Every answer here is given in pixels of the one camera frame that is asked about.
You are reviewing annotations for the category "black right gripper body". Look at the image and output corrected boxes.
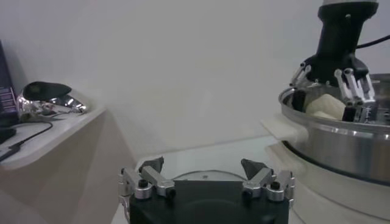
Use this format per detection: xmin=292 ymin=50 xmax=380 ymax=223
xmin=304 ymin=2 xmax=379 ymax=88

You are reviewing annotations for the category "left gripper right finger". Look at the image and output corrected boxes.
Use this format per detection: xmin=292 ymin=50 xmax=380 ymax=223
xmin=240 ymin=158 xmax=296 ymax=202

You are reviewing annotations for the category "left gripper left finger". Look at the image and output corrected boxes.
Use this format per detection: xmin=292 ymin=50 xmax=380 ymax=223
xmin=118 ymin=156 xmax=177 ymax=200

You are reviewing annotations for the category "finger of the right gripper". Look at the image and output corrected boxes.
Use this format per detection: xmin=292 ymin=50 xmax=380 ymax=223
xmin=334 ymin=68 xmax=377 ymax=124
xmin=288 ymin=62 xmax=313 ymax=113

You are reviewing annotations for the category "white steamed baozi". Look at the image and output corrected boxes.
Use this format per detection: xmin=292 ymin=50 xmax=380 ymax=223
xmin=304 ymin=93 xmax=347 ymax=120

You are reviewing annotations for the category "glass pot lid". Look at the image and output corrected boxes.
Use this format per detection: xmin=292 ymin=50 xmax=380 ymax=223
xmin=173 ymin=169 xmax=246 ymax=182

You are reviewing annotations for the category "stainless steel steamer pot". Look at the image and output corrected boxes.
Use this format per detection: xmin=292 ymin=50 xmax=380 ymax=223
xmin=261 ymin=72 xmax=390 ymax=183

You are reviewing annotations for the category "cream electric cooker base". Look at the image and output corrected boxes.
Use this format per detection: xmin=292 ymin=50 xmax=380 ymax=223
xmin=268 ymin=141 xmax=390 ymax=222

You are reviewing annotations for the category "white side table rounded top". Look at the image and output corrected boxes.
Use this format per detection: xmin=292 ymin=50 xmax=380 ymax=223
xmin=0 ymin=106 xmax=137 ymax=224

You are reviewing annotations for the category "grey usb dongle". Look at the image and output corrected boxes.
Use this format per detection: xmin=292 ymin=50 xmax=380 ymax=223
xmin=0 ymin=142 xmax=22 ymax=162

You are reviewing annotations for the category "black laptop bright screen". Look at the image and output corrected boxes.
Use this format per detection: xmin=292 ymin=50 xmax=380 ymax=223
xmin=0 ymin=41 xmax=18 ymax=127

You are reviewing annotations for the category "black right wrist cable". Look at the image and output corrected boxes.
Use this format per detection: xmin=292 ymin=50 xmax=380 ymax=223
xmin=356 ymin=34 xmax=390 ymax=49

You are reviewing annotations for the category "black dongle cable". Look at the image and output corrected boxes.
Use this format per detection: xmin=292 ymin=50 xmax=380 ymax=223
xmin=12 ymin=121 xmax=54 ymax=150

